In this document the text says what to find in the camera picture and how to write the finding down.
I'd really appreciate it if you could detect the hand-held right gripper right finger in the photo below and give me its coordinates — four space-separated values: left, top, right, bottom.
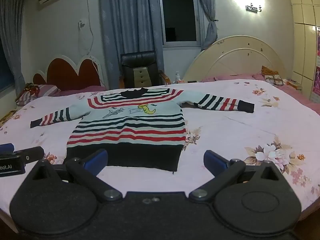
188 150 293 203

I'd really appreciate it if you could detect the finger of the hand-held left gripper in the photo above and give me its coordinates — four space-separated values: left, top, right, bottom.
0 143 15 155
14 147 45 166

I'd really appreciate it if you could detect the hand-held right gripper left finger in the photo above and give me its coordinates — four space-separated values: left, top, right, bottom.
24 148 123 203

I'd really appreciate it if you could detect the striped knit sweater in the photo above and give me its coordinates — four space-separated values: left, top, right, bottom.
30 87 255 172

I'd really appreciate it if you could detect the pink floral bed sheet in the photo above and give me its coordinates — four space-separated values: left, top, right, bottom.
0 79 320 222

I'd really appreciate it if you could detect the pink striped pillow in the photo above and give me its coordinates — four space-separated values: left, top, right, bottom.
15 83 60 106

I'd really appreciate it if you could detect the side window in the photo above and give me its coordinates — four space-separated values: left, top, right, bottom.
0 39 13 91

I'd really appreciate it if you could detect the cream scalloped headboard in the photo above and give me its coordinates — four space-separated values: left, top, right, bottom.
32 54 109 92

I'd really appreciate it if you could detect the black leather armchair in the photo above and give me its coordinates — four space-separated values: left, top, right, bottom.
119 51 172 89

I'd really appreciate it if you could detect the orange patterned pillow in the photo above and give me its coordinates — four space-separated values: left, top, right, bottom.
261 65 288 86

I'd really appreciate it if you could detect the cream arched headboard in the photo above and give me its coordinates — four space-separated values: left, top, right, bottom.
182 35 287 82

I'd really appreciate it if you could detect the grey side curtain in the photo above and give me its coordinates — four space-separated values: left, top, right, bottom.
0 0 26 88

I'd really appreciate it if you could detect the wide grey curtain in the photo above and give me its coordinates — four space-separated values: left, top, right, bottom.
97 0 164 88

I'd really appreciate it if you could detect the tied grey curtain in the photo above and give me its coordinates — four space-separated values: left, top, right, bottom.
192 0 218 51

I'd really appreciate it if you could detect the cream wardrobe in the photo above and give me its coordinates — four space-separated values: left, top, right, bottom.
286 0 320 102

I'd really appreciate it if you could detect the dark window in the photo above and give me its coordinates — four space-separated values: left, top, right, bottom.
155 0 203 47

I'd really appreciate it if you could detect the white wall cable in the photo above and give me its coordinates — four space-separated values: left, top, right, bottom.
78 19 101 80

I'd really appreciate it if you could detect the wall lamp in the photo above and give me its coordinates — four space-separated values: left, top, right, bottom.
245 3 262 13

